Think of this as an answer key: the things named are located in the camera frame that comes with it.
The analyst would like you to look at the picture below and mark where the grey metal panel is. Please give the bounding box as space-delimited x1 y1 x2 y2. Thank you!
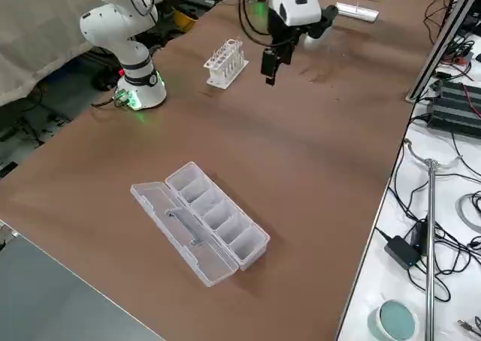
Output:
0 220 165 341

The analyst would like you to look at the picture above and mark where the grey tape ring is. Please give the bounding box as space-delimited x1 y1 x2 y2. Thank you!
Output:
455 193 481 234

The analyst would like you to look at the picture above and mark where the yellow container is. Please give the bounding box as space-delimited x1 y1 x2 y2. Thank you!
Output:
173 9 198 32

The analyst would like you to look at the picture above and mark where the aluminium frame post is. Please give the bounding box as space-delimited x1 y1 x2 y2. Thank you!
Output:
404 0 481 104

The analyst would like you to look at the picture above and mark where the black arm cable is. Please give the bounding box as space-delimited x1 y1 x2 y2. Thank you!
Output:
237 0 277 47

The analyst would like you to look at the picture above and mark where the white test tube rack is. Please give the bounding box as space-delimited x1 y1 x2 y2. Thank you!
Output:
203 36 250 91

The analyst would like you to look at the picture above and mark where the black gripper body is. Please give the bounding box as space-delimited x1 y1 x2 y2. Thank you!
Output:
261 49 281 76

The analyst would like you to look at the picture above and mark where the cable hub with plugs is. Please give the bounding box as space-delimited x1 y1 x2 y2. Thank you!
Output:
443 32 481 81

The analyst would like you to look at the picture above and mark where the black finned power supply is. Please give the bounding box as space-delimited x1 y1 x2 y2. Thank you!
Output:
425 80 481 140

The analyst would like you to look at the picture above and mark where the white rack with wooden rods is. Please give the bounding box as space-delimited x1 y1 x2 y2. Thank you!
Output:
335 0 380 22

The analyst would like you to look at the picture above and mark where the black power adapter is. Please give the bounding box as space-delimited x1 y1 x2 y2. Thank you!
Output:
411 217 430 258
383 234 422 270

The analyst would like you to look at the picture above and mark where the round white teal dish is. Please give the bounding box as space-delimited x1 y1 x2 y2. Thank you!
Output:
367 299 420 341

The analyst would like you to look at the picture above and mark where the clear plastic compartment box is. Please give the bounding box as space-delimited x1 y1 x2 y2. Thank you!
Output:
130 161 271 288

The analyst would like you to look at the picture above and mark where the black plug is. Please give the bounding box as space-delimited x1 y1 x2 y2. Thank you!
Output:
457 319 481 334

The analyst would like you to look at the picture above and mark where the black box handle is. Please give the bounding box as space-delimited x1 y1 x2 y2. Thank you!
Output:
165 207 204 246

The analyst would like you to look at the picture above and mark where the silver metal rod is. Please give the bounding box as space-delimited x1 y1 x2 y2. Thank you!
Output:
404 140 464 341

